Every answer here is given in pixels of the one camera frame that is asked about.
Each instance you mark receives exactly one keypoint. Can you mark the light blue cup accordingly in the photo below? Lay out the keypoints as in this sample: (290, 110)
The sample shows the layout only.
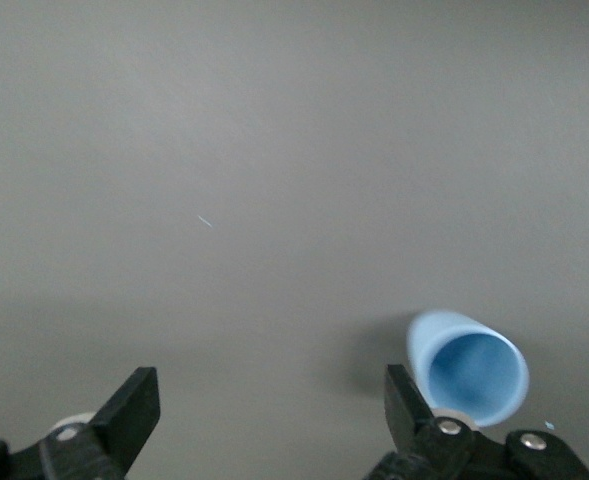
(474, 375)

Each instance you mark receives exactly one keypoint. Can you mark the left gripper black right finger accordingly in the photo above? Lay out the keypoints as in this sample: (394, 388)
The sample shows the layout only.
(406, 415)

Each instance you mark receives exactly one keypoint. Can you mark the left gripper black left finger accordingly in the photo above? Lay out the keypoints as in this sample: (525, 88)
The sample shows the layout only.
(129, 420)

